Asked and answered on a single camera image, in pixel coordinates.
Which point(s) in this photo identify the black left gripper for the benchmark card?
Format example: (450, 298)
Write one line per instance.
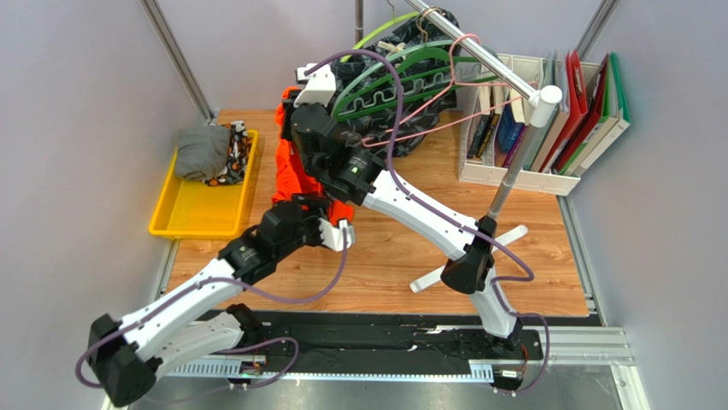
(316, 208)

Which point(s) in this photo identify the orange mesh shorts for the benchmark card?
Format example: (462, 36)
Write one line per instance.
(290, 177)

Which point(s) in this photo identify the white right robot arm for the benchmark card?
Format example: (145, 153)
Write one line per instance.
(459, 237)

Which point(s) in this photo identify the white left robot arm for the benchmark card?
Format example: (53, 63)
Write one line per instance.
(182, 307)

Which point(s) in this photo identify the dark shark print shorts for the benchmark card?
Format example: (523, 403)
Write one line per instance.
(414, 119)

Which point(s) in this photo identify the dark green hanger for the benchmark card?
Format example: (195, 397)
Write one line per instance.
(466, 70)

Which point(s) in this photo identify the light green hanger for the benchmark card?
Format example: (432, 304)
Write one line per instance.
(424, 71)

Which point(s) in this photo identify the lime green hanger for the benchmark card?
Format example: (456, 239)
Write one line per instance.
(384, 27)

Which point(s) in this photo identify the black orange patterned cloth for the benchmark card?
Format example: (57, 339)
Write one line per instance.
(238, 155)

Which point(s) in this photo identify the yellow plastic tray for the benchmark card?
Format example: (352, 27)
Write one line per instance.
(192, 210)

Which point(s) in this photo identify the grey folded cloth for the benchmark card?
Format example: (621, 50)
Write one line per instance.
(201, 152)

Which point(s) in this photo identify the white book organizer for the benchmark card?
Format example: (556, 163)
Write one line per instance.
(482, 115)

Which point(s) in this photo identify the blue book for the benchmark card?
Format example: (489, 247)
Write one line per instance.
(509, 130)

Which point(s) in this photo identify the red folder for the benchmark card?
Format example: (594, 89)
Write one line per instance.
(579, 82)

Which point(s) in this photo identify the green folder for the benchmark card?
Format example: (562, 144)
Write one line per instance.
(609, 116)

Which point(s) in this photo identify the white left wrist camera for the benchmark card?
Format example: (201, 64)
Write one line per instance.
(337, 236)

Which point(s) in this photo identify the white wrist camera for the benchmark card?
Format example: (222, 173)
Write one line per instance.
(318, 86)
(337, 236)

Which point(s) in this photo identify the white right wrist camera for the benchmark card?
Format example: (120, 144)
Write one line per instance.
(318, 86)

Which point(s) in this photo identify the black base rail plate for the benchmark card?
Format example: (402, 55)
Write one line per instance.
(380, 344)

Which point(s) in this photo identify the silver clothes rack rail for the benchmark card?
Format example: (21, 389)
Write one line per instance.
(544, 100)

